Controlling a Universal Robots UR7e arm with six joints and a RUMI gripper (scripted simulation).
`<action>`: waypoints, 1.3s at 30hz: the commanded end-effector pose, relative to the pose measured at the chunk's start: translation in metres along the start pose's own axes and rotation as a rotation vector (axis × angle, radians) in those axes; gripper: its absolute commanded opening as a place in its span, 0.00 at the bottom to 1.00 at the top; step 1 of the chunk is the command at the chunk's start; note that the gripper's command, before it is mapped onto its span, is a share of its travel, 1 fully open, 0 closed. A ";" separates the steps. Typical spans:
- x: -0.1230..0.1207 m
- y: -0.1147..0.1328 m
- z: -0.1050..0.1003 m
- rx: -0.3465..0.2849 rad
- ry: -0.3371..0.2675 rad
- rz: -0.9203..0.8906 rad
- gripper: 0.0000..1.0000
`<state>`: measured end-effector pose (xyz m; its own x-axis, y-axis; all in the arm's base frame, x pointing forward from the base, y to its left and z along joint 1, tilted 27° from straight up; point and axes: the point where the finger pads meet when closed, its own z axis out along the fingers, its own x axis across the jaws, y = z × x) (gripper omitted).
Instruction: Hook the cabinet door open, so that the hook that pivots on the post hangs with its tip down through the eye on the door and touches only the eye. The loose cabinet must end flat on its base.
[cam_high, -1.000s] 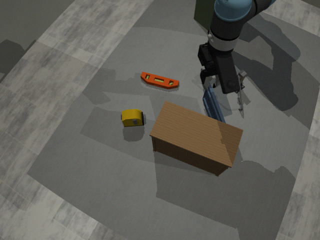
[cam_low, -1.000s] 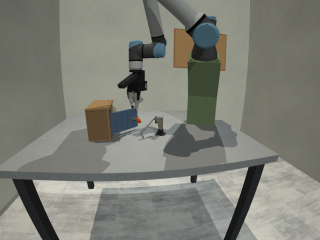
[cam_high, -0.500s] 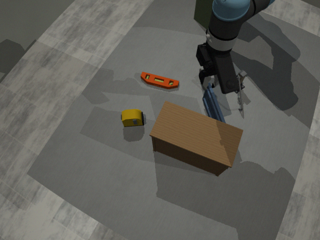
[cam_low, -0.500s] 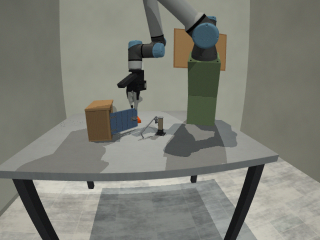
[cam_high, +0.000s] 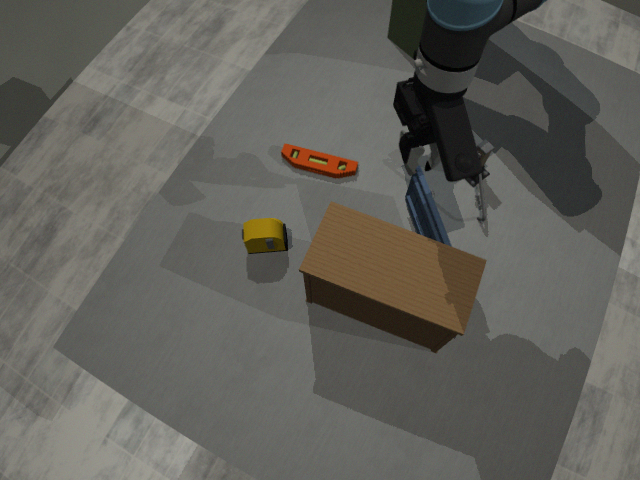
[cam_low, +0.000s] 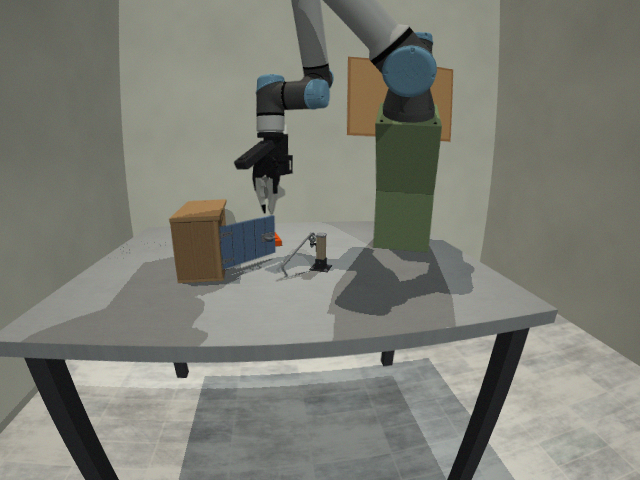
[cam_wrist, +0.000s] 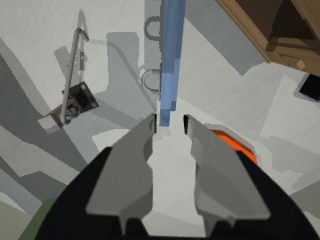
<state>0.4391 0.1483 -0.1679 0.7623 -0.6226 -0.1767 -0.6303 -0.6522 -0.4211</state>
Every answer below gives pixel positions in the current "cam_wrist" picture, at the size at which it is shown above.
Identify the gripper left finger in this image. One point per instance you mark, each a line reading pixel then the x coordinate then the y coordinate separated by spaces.
pixel 115 186

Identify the orange torpedo level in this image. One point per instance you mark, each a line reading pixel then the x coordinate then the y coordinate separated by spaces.
pixel 234 143

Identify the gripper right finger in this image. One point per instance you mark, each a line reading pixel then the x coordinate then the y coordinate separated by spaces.
pixel 231 187

